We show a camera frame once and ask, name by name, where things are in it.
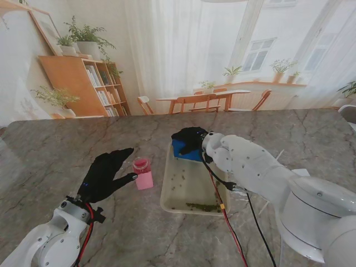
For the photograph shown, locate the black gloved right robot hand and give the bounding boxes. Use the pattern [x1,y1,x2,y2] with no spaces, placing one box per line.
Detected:
[171,126,210,156]

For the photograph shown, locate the blue plastic scraper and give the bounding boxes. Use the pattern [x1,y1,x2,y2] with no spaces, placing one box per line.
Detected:
[171,139,204,162]

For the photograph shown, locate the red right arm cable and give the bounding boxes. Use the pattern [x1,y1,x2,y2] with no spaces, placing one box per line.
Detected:
[207,164,249,267]

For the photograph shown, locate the white baking tray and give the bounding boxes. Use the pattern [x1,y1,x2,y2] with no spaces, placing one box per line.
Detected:
[160,141,231,214]

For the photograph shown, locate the white rounded object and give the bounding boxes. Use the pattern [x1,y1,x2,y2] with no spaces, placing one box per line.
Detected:
[338,104,356,125]

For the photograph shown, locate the printed room scene backdrop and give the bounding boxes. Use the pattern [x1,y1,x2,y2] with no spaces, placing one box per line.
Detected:
[0,0,356,123]

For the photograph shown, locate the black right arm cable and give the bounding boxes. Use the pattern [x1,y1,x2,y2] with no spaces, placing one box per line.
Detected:
[201,151,276,267]

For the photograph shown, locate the pink square bottle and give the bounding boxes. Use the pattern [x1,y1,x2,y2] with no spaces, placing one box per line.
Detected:
[132,157,154,191]

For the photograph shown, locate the red left arm cable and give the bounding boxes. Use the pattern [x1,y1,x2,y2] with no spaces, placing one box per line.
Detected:
[74,202,95,267]

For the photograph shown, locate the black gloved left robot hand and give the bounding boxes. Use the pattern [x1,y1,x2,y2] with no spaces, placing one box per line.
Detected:
[77,147,139,204]

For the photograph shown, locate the scattered green beans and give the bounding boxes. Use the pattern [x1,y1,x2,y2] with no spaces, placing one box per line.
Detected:
[169,166,223,212]

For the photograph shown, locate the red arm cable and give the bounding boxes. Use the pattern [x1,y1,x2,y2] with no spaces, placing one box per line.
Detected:
[207,164,249,267]
[74,202,95,267]

